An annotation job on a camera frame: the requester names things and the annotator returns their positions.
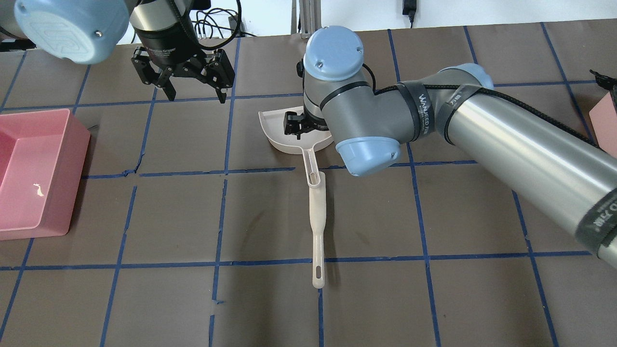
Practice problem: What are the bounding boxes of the empty pink plastic bin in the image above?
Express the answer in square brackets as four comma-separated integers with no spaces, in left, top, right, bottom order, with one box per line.
[0,108,91,240]

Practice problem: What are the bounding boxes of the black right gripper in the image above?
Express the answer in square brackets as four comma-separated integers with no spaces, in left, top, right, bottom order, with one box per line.
[283,110,330,135]

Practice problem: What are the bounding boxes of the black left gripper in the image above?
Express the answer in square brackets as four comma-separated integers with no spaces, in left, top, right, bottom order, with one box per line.
[131,46,236,105]

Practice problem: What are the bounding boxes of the white plastic dustpan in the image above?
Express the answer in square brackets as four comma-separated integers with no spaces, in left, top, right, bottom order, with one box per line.
[258,107,334,189]

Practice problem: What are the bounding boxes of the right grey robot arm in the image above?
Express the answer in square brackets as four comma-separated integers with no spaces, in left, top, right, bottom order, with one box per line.
[282,26,617,267]

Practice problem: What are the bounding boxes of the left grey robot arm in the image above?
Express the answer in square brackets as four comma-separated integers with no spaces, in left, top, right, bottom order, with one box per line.
[1,0,235,103]

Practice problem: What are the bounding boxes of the white brush black bristles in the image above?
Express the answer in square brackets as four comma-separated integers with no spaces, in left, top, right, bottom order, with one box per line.
[309,171,327,289]

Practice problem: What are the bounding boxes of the black power adapter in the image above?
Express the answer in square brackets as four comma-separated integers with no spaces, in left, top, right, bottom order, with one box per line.
[402,0,418,17]

